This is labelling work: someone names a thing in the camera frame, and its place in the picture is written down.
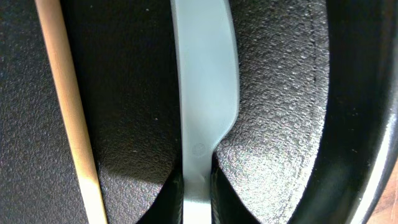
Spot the white plastic knife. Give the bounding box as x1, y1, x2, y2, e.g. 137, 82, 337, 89
170, 0, 239, 223

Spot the wooden chopstick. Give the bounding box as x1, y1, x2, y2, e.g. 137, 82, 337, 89
35, 0, 108, 223

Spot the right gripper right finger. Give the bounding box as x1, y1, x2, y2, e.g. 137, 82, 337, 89
210, 155, 259, 224

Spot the round black tray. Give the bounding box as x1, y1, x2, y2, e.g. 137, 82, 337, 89
1, 0, 397, 223

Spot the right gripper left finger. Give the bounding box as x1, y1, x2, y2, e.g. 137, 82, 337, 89
135, 158, 183, 223

